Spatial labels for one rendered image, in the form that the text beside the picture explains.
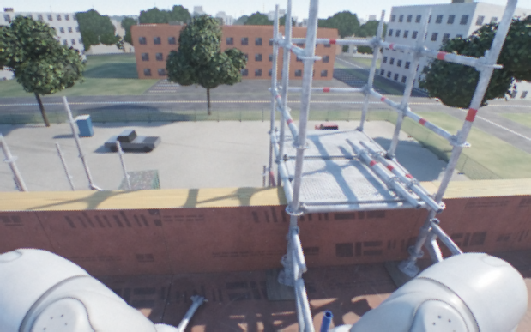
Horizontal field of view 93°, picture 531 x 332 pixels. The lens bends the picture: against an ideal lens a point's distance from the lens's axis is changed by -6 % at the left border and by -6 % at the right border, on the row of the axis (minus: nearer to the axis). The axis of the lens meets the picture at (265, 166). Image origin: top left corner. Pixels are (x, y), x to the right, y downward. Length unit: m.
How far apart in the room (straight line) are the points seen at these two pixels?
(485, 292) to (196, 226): 1.84
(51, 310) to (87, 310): 0.04
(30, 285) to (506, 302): 0.71
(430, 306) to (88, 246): 2.35
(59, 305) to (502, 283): 0.64
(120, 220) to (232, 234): 0.83
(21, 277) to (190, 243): 1.76
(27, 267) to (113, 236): 1.80
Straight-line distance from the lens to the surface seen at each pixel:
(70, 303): 0.44
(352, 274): 2.56
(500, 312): 0.55
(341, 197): 2.05
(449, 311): 0.44
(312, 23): 1.48
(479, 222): 3.00
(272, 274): 2.41
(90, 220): 2.31
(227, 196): 2.06
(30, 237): 2.67
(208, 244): 2.23
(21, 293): 0.53
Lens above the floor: 1.89
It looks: 29 degrees down
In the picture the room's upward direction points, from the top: 2 degrees clockwise
